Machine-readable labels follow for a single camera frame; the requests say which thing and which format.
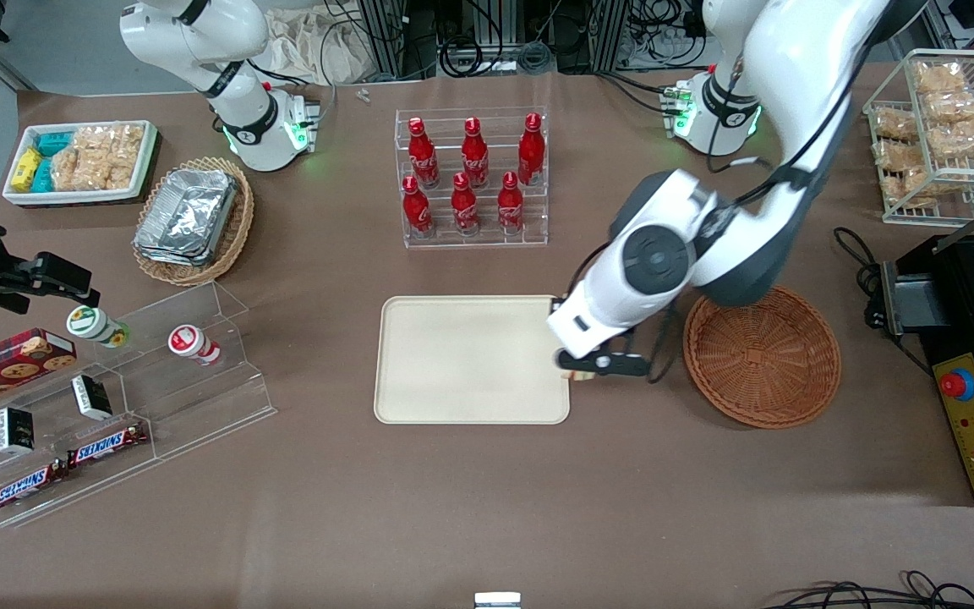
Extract white rectangular snack tray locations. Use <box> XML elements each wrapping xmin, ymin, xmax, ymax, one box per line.
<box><xmin>2</xmin><ymin>120</ymin><xmax>159</xmax><ymax>207</ymax></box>

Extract brown wicker basket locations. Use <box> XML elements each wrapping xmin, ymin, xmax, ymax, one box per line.
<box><xmin>683</xmin><ymin>285</ymin><xmax>842</xmax><ymax>430</ymax></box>

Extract beige plastic tray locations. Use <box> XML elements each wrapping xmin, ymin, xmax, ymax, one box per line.
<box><xmin>374</xmin><ymin>295</ymin><xmax>572</xmax><ymax>425</ymax></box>

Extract light wicker basket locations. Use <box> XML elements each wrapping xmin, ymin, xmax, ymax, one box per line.
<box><xmin>132</xmin><ymin>156</ymin><xmax>255</xmax><ymax>288</ymax></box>

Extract green lid yogurt bottle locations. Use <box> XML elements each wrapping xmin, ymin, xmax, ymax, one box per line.
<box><xmin>66</xmin><ymin>305</ymin><xmax>132</xmax><ymax>349</ymax></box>

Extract red plaid cookie box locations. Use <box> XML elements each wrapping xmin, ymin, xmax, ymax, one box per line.
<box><xmin>0</xmin><ymin>328</ymin><xmax>79</xmax><ymax>415</ymax></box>

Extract small black box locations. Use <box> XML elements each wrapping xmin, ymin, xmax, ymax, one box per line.
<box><xmin>71</xmin><ymin>375</ymin><xmax>114</xmax><ymax>422</ymax></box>
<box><xmin>0</xmin><ymin>407</ymin><xmax>37</xmax><ymax>456</ymax></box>

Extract clear rice cracker bag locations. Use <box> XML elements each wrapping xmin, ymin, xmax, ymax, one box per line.
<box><xmin>71</xmin><ymin>124</ymin><xmax>146</xmax><ymax>160</ymax></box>
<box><xmin>51</xmin><ymin>151</ymin><xmax>135</xmax><ymax>193</ymax></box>

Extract yellow snack box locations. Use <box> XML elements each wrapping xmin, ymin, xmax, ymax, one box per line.
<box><xmin>12</xmin><ymin>148</ymin><xmax>43</xmax><ymax>193</ymax></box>

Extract red lid yogurt bottle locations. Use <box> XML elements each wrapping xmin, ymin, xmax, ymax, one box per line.
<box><xmin>168</xmin><ymin>325</ymin><xmax>223</xmax><ymax>367</ymax></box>

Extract stack of foil trays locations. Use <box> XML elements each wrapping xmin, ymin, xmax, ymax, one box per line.
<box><xmin>134</xmin><ymin>168</ymin><xmax>239</xmax><ymax>268</ymax></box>

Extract Snickers chocolate bar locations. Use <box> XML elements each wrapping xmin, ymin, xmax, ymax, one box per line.
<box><xmin>0</xmin><ymin>461</ymin><xmax>70</xmax><ymax>516</ymax></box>
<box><xmin>67</xmin><ymin>421</ymin><xmax>150</xmax><ymax>469</ymax></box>

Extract clear acrylic step display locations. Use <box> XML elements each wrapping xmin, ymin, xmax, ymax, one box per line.
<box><xmin>0</xmin><ymin>281</ymin><xmax>278</xmax><ymax>529</ymax></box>

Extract clear acrylic bottle rack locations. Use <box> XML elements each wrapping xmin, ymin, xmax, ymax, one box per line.
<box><xmin>394</xmin><ymin>107</ymin><xmax>550</xmax><ymax>250</ymax></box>

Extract red cola bottle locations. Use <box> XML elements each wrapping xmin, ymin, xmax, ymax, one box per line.
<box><xmin>461</xmin><ymin>117</ymin><xmax>490</xmax><ymax>189</ymax></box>
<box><xmin>408</xmin><ymin>117</ymin><xmax>440</xmax><ymax>189</ymax></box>
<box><xmin>451</xmin><ymin>173</ymin><xmax>481</xmax><ymax>237</ymax></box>
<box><xmin>497</xmin><ymin>172</ymin><xmax>525</xmax><ymax>235</ymax></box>
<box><xmin>517</xmin><ymin>112</ymin><xmax>546</xmax><ymax>188</ymax></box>
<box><xmin>402</xmin><ymin>175</ymin><xmax>435</xmax><ymax>239</ymax></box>

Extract bagged fried snack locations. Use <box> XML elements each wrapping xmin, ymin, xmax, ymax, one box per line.
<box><xmin>922</xmin><ymin>89</ymin><xmax>974</xmax><ymax>124</ymax></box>
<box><xmin>873</xmin><ymin>140</ymin><xmax>928</xmax><ymax>171</ymax></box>
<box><xmin>927</xmin><ymin>118</ymin><xmax>974</xmax><ymax>159</ymax></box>
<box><xmin>914</xmin><ymin>61</ymin><xmax>967</xmax><ymax>95</ymax></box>
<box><xmin>880</xmin><ymin>167</ymin><xmax>934</xmax><ymax>209</ymax></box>
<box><xmin>872</xmin><ymin>108</ymin><xmax>920</xmax><ymax>141</ymax></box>

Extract black countertop appliance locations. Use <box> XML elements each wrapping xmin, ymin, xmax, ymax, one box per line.
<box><xmin>879</xmin><ymin>233</ymin><xmax>974</xmax><ymax>366</ymax></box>

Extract beige cloth bag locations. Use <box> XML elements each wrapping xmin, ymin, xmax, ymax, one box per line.
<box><xmin>263</xmin><ymin>8</ymin><xmax>383</xmax><ymax>86</ymax></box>

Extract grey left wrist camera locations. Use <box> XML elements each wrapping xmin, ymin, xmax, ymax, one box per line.
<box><xmin>556</xmin><ymin>347</ymin><xmax>651</xmax><ymax>380</ymax></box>

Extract black appliance power cable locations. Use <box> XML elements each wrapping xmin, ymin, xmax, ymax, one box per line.
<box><xmin>834</xmin><ymin>227</ymin><xmax>887</xmax><ymax>332</ymax></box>

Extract black left base cables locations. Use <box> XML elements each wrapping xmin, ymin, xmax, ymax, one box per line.
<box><xmin>595</xmin><ymin>69</ymin><xmax>684</xmax><ymax>116</ymax></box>

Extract black base cables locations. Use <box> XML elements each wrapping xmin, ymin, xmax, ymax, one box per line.
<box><xmin>595</xmin><ymin>69</ymin><xmax>684</xmax><ymax>116</ymax></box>
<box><xmin>249</xmin><ymin>58</ymin><xmax>341</xmax><ymax>129</ymax></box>

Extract grey coiled cable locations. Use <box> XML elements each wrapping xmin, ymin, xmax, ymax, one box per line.
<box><xmin>517</xmin><ymin>41</ymin><xmax>556</xmax><ymax>74</ymax></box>

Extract black right base cables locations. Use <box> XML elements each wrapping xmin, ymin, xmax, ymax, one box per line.
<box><xmin>249</xmin><ymin>58</ymin><xmax>341</xmax><ymax>129</ymax></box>

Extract black coiled cable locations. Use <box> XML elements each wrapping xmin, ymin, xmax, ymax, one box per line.
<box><xmin>440</xmin><ymin>36</ymin><xmax>490</xmax><ymax>79</ymax></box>

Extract white wire rack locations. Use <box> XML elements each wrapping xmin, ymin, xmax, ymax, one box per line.
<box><xmin>863</xmin><ymin>49</ymin><xmax>974</xmax><ymax>227</ymax></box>

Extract black floor cable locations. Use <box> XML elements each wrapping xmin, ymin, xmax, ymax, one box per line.
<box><xmin>762</xmin><ymin>571</ymin><xmax>974</xmax><ymax>609</ymax></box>

